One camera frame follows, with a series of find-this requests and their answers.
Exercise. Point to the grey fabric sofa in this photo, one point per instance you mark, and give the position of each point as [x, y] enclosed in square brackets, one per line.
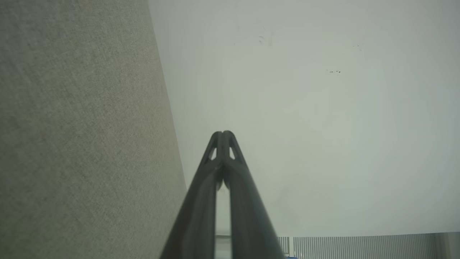
[72, 126]

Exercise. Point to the white ribbed wall panel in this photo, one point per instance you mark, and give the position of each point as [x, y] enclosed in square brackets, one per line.
[359, 246]

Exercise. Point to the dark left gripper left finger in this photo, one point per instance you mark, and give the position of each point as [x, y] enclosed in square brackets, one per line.
[196, 216]

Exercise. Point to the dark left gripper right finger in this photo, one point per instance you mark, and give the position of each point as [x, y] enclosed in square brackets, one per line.
[248, 216]

